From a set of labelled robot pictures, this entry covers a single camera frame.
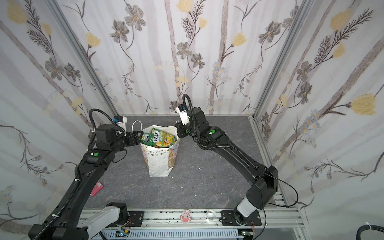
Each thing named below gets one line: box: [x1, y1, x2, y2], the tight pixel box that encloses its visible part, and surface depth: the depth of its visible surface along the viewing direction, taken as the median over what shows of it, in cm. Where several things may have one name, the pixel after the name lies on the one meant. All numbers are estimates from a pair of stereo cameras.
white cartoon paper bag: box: [132, 120, 180, 177], surface depth 80 cm
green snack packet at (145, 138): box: [141, 133, 150, 145], surface depth 80 cm
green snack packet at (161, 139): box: [149, 127, 177, 148], surface depth 80 cm
